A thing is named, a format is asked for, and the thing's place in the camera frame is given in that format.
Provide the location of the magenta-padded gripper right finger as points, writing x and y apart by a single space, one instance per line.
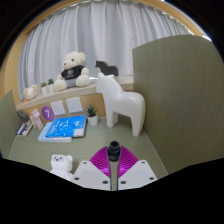
138 173

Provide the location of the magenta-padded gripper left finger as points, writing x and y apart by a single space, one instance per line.
90 173

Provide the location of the small black charger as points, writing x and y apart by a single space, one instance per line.
114 150

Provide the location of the white bear-shaped power strip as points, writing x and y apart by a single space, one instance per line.
61 163

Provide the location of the bright blue book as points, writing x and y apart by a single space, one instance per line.
65 126

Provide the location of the small potted plant white pot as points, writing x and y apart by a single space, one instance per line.
44 90
92 120
50 88

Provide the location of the large white horse figurine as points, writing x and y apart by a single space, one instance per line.
123 103

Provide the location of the purple round number disc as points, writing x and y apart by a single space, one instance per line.
48 113

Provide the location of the pink horse figurine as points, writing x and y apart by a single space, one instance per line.
36 120

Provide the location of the dark navy book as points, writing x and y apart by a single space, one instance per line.
24 130

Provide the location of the wooden window ledge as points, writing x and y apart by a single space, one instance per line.
66 93

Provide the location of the green partition panel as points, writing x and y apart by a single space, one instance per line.
183 100
6 126

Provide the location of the dark grey horse figurine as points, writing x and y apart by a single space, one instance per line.
22 116

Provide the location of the small cream and orange plush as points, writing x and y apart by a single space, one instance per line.
30 92

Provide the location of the black horse figurine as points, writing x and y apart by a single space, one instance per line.
108 69

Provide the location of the cream teddy bear black shirt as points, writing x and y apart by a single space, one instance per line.
71 61

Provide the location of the grey curtain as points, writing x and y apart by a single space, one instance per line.
100 30

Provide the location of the white wall socket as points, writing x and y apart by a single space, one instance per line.
58 108
74 105

